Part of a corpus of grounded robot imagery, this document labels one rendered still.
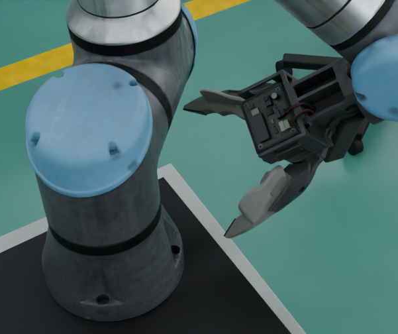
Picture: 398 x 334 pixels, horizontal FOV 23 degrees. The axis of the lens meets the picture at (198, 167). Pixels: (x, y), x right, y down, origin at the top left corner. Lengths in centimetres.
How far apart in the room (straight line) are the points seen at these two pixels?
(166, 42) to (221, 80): 153
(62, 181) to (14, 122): 153
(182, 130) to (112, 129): 149
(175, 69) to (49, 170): 18
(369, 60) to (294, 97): 20
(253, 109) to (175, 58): 10
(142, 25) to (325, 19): 26
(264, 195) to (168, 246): 11
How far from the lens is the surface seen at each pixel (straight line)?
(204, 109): 102
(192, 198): 120
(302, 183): 96
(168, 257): 99
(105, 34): 94
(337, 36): 73
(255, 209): 96
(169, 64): 97
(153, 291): 99
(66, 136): 87
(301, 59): 245
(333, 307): 203
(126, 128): 86
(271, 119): 92
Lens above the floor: 165
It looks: 47 degrees down
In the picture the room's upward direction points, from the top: straight up
